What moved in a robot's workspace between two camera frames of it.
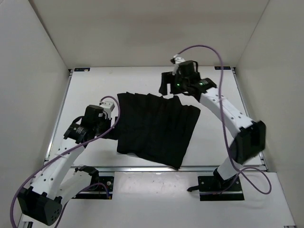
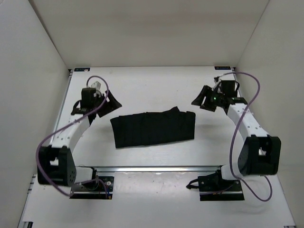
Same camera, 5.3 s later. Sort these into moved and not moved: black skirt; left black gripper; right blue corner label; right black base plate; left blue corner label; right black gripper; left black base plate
Moved: black skirt; left black gripper; right black gripper
Not moved: left black base plate; left blue corner label; right blue corner label; right black base plate
